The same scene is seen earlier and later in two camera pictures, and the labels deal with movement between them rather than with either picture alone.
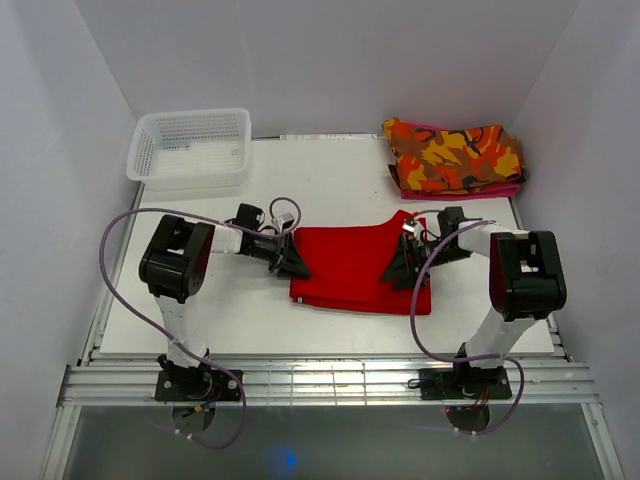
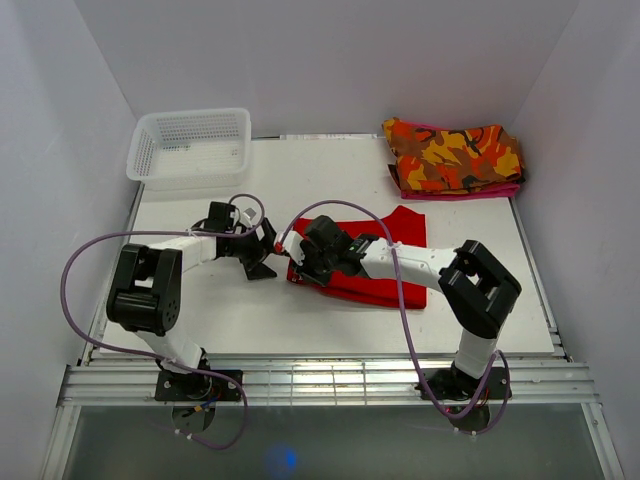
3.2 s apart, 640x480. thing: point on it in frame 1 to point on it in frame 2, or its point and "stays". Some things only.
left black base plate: [214, 383] stays
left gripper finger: [292, 270] to [255, 269]
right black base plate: [464, 383] stays
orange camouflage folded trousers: [466, 157] stays
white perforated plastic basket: [190, 149] stays
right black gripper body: [452, 254] to [318, 267]
